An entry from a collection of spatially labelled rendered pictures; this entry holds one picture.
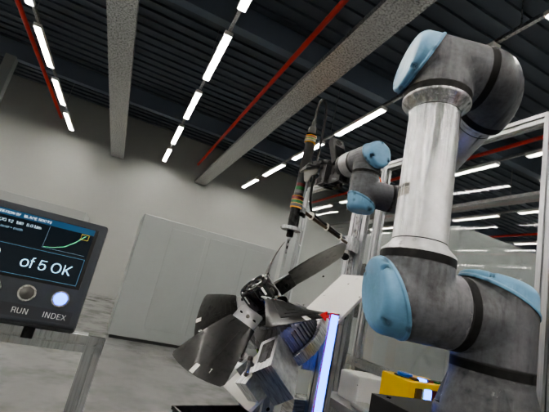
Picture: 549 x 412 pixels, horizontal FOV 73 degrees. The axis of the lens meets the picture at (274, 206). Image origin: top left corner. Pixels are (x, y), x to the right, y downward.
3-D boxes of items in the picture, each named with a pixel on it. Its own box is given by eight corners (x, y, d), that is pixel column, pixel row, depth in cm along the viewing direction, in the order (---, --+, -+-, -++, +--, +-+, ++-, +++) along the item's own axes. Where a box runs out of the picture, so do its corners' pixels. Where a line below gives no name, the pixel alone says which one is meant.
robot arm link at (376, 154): (367, 163, 95) (372, 133, 98) (342, 172, 105) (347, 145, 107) (390, 173, 98) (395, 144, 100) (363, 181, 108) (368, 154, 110)
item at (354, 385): (363, 396, 168) (366, 370, 170) (387, 409, 153) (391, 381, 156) (332, 391, 161) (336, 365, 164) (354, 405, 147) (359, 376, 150)
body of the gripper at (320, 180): (312, 185, 120) (333, 177, 109) (317, 160, 122) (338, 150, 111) (332, 192, 123) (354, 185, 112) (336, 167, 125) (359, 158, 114)
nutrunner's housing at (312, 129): (287, 238, 134) (311, 123, 144) (296, 239, 132) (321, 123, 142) (282, 235, 130) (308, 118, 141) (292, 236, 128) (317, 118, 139)
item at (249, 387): (248, 400, 123) (260, 384, 128) (259, 403, 118) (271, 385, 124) (235, 382, 121) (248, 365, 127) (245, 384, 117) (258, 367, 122)
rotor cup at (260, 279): (249, 321, 138) (229, 293, 137) (277, 297, 145) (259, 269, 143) (265, 329, 126) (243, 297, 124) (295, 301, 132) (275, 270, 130)
